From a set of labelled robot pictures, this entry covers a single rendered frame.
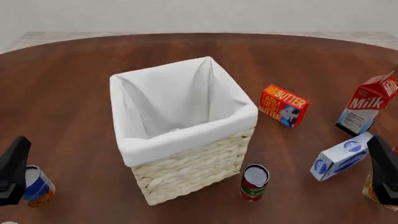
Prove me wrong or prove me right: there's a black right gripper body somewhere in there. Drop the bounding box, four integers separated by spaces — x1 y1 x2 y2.
374 184 398 207

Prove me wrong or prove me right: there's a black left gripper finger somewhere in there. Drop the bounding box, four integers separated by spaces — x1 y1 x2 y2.
0 136 32 189

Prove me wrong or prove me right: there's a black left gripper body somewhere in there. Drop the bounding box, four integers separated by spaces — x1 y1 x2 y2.
0 183 25 207

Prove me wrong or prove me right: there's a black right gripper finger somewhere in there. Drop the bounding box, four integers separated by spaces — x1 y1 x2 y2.
366 134 398 190

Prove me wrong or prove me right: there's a blue alphabet soup tin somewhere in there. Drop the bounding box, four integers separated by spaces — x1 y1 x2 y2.
21 164 57 208

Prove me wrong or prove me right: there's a red tomato sauce tin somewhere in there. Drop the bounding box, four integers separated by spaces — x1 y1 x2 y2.
239 163 271 202

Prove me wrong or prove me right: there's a white-lined wicker basket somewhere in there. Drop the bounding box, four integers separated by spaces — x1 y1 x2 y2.
109 56 259 207

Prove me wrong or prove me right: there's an orange juice carton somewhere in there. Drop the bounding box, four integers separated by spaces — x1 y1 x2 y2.
361 173 382 204

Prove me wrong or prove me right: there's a blue and white food box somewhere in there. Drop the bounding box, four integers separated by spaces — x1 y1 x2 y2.
309 131 374 182

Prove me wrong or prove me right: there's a red and white milk carton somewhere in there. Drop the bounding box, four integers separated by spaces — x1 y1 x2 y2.
335 70 398 138

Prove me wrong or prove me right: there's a red butter box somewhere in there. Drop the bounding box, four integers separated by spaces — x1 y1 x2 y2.
259 83 310 129

